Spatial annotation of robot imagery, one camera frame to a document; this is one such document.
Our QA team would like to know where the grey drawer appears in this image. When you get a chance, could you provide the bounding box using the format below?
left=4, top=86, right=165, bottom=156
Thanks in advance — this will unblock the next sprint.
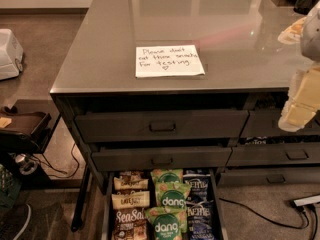
left=218, top=167, right=320, bottom=186
left=227, top=143, right=320, bottom=167
left=241, top=109, right=320, bottom=138
left=92, top=146, right=231, bottom=172
left=75, top=110, right=248, bottom=143

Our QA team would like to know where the green plastic crate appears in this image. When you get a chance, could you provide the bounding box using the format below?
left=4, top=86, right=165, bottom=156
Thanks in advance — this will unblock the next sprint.
left=0, top=165, right=21, bottom=209

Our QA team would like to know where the rear cream snack bag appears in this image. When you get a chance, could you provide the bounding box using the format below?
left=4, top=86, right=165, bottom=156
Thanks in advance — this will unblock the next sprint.
left=114, top=178, right=148, bottom=190

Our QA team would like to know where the dark grey drawer cabinet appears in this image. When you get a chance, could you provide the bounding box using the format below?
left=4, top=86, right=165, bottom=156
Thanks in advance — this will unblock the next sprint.
left=49, top=0, right=320, bottom=233

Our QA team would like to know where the white handwritten paper note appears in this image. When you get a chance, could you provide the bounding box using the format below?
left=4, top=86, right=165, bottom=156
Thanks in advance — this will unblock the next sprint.
left=135, top=45, right=205, bottom=78

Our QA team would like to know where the black chair seat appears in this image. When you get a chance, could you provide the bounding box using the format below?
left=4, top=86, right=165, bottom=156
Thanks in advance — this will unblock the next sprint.
left=0, top=106, right=51, bottom=153

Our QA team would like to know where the middle right grey drawer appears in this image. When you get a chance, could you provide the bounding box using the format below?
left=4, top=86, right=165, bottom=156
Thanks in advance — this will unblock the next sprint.
left=227, top=143, right=320, bottom=167

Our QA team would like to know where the middle green Dang bag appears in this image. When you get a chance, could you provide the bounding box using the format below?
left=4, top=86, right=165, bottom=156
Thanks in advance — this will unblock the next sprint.
left=155, top=182, right=191, bottom=208

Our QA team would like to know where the green dang bag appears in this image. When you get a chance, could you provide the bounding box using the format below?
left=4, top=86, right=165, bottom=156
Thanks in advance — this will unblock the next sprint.
left=155, top=182, right=191, bottom=208
left=151, top=169, right=183, bottom=183
left=145, top=206, right=187, bottom=240

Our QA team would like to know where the blue kettle chip bag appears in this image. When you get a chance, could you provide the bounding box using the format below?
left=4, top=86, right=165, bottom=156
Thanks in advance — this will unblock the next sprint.
left=187, top=201, right=216, bottom=240
left=183, top=169, right=210, bottom=204

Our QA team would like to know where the thin black floor cable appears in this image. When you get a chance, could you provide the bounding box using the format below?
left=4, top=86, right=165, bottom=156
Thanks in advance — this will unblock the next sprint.
left=31, top=142, right=81, bottom=180

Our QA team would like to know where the black power cable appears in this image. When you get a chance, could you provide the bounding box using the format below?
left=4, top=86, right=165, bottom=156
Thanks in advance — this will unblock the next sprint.
left=218, top=197, right=318, bottom=240

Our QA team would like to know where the white appliance on floor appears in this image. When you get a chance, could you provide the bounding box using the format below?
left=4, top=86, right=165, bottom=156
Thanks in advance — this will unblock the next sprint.
left=0, top=29, right=23, bottom=80

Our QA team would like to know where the middle left grey drawer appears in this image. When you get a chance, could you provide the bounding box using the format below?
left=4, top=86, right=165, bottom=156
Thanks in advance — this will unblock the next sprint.
left=92, top=146, right=231, bottom=172

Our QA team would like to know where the rear green Dang bag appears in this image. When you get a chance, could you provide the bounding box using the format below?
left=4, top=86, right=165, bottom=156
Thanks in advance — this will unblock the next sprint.
left=151, top=169, right=183, bottom=183

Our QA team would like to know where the open bottom left drawer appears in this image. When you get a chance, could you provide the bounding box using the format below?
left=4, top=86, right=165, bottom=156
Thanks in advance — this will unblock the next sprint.
left=101, top=169, right=228, bottom=240

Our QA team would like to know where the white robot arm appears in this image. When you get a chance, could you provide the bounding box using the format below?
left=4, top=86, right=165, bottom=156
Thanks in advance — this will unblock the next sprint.
left=278, top=2, right=320, bottom=132

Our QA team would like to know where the white power strip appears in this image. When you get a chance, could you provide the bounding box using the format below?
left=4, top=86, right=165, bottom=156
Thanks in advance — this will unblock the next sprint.
left=291, top=195, right=320, bottom=207

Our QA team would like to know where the silver round caster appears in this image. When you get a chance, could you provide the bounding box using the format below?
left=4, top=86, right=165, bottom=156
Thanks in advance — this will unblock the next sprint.
left=15, top=154, right=38, bottom=175

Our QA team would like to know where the front green Dang bag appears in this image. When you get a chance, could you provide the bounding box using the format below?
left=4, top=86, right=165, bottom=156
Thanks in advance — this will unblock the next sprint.
left=145, top=206, right=187, bottom=240

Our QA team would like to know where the front cream snack bag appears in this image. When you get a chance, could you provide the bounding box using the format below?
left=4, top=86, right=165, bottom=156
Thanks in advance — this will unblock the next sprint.
left=112, top=191, right=150, bottom=210

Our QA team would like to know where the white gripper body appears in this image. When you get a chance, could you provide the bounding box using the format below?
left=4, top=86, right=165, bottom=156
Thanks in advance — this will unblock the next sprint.
left=278, top=64, right=320, bottom=132

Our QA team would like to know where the top right grey drawer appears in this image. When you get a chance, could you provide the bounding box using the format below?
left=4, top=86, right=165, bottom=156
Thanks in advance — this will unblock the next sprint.
left=241, top=109, right=320, bottom=138

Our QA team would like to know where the bottom right grey drawer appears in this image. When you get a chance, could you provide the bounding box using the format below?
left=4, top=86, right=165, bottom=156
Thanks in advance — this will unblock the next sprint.
left=218, top=167, right=320, bottom=186

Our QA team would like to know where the cream snack bag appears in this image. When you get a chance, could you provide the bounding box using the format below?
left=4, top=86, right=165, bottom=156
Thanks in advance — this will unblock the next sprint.
left=112, top=191, right=150, bottom=210
left=114, top=178, right=148, bottom=190

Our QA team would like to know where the brown Sea Salt snack bag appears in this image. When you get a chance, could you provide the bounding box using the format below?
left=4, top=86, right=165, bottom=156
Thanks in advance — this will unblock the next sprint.
left=112, top=208, right=149, bottom=240

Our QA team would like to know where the top left grey drawer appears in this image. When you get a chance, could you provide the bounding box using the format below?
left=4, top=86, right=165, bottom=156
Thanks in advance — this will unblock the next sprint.
left=75, top=110, right=248, bottom=143

